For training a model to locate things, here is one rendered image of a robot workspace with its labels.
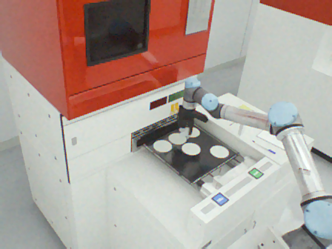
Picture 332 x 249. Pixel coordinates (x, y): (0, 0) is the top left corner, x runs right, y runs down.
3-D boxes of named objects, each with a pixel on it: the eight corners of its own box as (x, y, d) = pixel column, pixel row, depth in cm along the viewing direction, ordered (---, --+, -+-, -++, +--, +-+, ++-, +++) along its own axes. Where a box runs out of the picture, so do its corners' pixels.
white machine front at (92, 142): (67, 181, 160) (59, 114, 137) (186, 125, 207) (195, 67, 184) (71, 185, 158) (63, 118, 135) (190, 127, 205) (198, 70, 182)
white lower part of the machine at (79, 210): (33, 207, 246) (13, 118, 199) (122, 163, 293) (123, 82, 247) (81, 277, 205) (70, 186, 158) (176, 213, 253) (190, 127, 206)
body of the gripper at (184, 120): (176, 121, 180) (178, 102, 173) (191, 121, 181) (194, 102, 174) (178, 129, 174) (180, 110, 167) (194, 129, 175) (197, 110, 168)
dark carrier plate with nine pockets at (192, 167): (145, 144, 176) (145, 144, 176) (190, 123, 196) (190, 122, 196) (191, 181, 156) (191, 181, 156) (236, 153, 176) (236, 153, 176)
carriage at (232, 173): (198, 194, 156) (199, 190, 155) (245, 163, 177) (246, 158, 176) (211, 204, 152) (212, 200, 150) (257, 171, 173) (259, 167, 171)
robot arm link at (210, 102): (224, 104, 161) (208, 94, 168) (216, 94, 152) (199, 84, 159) (214, 116, 161) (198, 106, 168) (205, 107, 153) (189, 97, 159)
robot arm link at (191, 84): (193, 86, 157) (181, 78, 162) (190, 105, 163) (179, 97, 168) (204, 81, 161) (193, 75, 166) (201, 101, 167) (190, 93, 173)
